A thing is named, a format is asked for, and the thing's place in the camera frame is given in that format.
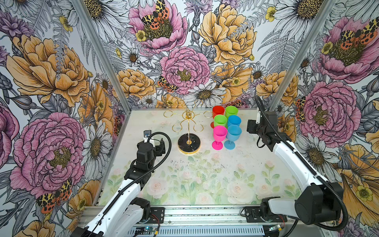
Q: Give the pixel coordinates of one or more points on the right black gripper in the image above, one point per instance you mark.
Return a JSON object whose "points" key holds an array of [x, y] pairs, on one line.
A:
{"points": [[251, 124]]}

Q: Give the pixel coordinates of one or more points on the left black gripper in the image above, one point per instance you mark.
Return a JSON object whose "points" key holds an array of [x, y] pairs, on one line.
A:
{"points": [[160, 149]]}

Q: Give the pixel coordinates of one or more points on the light blue wine glass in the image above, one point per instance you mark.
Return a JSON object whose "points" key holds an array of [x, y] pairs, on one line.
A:
{"points": [[233, 135]]}

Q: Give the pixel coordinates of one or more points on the green wine glass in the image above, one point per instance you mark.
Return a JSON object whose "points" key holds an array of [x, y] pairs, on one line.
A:
{"points": [[220, 120], [231, 111]]}

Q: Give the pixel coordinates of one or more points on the pink wine glass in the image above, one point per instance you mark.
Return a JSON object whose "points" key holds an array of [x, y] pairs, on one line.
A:
{"points": [[219, 134]]}

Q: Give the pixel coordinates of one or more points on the red wine glass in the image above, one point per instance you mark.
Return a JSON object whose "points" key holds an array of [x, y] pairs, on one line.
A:
{"points": [[217, 110]]}

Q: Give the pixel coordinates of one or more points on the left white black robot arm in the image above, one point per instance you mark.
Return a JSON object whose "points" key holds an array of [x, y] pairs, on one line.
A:
{"points": [[126, 209]]}

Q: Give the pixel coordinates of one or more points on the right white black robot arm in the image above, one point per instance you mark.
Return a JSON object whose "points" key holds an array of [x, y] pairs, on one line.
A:
{"points": [[320, 202]]}

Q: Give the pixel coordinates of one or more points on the left green circuit board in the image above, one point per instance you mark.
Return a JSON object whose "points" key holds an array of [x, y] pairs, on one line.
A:
{"points": [[146, 231]]}

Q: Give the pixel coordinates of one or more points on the green circuit board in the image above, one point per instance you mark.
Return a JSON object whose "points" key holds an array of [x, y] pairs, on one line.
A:
{"points": [[146, 231], [275, 228]]}

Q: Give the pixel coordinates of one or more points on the right green circuit board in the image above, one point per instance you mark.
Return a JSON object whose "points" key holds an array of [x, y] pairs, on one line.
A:
{"points": [[275, 228]]}

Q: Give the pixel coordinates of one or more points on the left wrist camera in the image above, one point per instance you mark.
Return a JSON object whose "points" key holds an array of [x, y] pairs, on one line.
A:
{"points": [[147, 134]]}

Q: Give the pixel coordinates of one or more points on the gold wire wine glass rack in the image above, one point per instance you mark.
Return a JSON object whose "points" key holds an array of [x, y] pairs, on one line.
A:
{"points": [[189, 142]]}

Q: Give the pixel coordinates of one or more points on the white vented cable duct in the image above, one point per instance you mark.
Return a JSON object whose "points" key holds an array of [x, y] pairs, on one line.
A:
{"points": [[211, 231]]}

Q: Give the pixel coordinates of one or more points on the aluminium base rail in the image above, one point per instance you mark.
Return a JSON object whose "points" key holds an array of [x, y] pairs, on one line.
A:
{"points": [[186, 215]]}

